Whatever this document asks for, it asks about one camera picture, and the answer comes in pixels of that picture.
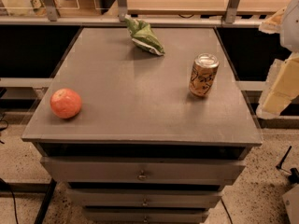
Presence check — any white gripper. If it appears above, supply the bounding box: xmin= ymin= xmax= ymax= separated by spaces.
xmin=256 ymin=0 xmax=299 ymax=119

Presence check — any orange soda can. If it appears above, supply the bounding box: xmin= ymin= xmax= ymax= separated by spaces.
xmin=189 ymin=53 xmax=220 ymax=97

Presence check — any red apple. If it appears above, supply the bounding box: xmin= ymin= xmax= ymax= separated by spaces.
xmin=50 ymin=89 xmax=82 ymax=119

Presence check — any black antenna device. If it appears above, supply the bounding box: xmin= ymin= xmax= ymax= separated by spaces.
xmin=275 ymin=145 xmax=299 ymax=185

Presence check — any green chip bag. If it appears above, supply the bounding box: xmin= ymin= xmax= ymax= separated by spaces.
xmin=124 ymin=16 xmax=164 ymax=56

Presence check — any white box corner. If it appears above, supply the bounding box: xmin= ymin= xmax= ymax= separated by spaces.
xmin=282 ymin=184 xmax=299 ymax=224

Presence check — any grey drawer cabinet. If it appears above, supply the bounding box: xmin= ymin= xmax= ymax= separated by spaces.
xmin=23 ymin=28 xmax=262 ymax=212

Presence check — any bottom drawer with knob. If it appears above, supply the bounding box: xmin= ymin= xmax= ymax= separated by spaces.
xmin=82 ymin=208 xmax=208 ymax=224

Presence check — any drawer with knob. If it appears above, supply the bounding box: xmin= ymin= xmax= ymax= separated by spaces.
xmin=40 ymin=157 xmax=245 ymax=185
xmin=67 ymin=189 xmax=221 ymax=209
xmin=82 ymin=208 xmax=208 ymax=224

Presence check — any top drawer with knob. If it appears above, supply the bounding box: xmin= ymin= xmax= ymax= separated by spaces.
xmin=40 ymin=157 xmax=245 ymax=185

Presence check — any middle drawer with knob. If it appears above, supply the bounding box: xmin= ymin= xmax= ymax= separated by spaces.
xmin=67 ymin=189 xmax=221 ymax=209

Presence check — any metal railing post right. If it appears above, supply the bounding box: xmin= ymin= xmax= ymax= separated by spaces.
xmin=222 ymin=0 xmax=240 ymax=24

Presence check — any metal railing post middle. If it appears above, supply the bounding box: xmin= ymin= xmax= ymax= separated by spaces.
xmin=117 ymin=0 xmax=128 ymax=21

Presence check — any black cable on floor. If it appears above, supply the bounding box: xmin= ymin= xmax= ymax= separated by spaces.
xmin=0 ymin=177 xmax=21 ymax=224

